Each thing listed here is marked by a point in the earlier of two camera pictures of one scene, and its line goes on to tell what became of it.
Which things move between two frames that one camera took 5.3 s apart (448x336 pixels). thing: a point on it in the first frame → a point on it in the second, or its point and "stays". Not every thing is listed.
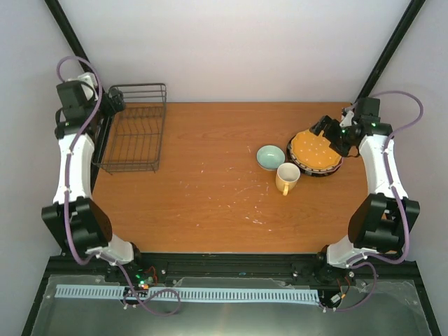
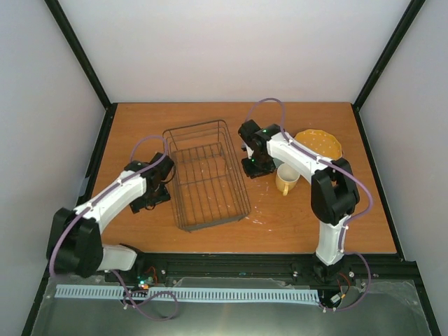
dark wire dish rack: x=133 y=139 → x=208 y=184
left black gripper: x=110 y=109 → x=164 y=196
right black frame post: x=395 y=40 stays
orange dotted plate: x=313 y=151 stays
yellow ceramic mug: x=287 y=176 stays
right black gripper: x=320 y=125 → x=252 y=173
